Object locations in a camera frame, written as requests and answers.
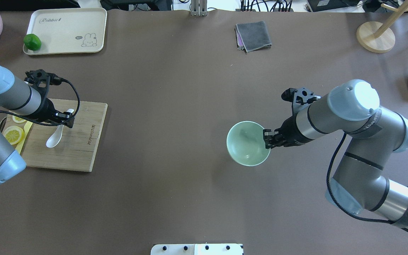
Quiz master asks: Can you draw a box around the green lime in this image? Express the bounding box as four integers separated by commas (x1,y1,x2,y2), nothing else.
23,34,42,51

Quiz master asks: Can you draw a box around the metal bracket post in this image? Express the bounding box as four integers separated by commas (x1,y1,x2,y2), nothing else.
190,0,208,16

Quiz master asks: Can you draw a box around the bundle of black cables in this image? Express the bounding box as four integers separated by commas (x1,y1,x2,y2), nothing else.
239,0,295,12

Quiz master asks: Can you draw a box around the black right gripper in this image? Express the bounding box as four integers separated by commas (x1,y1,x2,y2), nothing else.
263,116,312,149

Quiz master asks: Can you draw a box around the folded grey cloth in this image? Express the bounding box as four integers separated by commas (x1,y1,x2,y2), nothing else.
235,21,272,53

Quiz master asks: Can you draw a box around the white ceramic spoon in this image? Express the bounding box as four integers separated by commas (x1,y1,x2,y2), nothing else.
46,124,65,148

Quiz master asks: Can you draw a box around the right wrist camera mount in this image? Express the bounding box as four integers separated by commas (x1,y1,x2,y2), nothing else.
281,87,321,115

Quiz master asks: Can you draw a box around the mint green bowl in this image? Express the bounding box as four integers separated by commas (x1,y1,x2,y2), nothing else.
226,121,270,167

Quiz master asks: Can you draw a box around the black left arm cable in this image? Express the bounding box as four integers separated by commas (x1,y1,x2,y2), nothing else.
0,78,81,126

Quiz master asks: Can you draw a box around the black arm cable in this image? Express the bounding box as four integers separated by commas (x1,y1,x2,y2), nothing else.
326,132,408,243
0,78,81,126

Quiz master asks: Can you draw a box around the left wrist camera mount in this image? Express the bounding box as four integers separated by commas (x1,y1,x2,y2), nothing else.
24,69,63,96

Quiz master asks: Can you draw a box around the wooden stand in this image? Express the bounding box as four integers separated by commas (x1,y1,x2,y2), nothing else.
356,0,408,53

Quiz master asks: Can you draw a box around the lemon slice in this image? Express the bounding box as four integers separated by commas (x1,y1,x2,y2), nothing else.
12,115,27,123
2,125,24,145

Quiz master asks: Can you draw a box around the upper lemon slice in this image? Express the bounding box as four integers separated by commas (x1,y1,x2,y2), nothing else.
12,115,27,123

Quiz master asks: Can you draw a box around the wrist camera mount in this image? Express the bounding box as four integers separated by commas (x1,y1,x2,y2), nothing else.
24,69,63,96
281,87,321,115

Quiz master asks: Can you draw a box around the yellow knife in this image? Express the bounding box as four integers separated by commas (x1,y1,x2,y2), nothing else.
16,121,33,154

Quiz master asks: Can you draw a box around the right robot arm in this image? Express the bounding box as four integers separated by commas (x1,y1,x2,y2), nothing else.
263,79,408,232

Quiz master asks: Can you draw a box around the cream rabbit tray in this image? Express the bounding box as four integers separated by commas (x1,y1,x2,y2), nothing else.
23,7,107,56

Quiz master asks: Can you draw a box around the bamboo cutting board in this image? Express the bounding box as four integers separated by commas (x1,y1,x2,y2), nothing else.
5,101,108,172

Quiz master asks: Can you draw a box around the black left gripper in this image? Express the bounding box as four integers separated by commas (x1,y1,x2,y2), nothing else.
38,98,75,129

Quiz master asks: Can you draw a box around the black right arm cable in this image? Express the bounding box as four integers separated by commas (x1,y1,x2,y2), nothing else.
326,132,408,243

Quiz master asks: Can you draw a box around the white control box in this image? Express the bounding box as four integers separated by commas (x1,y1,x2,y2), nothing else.
150,243,244,255

